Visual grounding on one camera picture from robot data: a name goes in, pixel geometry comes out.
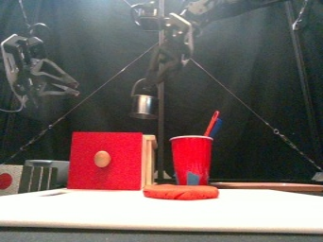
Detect round metal cookie cutter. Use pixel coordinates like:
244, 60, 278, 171
129, 78, 159, 121

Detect white plastic cutting board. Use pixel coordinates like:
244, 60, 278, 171
0, 187, 323, 235

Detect red wooden box with knob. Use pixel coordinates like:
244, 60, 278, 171
66, 131, 159, 191

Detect blue plastic utensil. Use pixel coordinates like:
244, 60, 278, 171
209, 117, 224, 139

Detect grey slotted toy rack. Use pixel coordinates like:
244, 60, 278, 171
18, 159, 71, 194

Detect red plastic cup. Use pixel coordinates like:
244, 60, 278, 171
170, 135, 216, 186

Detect white block with red dot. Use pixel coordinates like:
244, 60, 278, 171
0, 164, 26, 197

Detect red play dough patty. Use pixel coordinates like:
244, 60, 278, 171
143, 183, 221, 201

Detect brown wooden tray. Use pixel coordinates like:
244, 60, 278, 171
210, 181, 323, 194

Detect diagonal brace wire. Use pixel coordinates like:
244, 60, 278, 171
0, 42, 161, 165
189, 57, 323, 173

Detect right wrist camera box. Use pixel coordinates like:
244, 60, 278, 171
130, 2, 165, 32

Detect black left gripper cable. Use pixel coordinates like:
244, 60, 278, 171
17, 0, 51, 39

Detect vertical metal frame post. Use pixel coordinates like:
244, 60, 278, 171
157, 0, 167, 182

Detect slanted metal frame pole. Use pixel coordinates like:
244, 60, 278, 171
285, 0, 318, 155

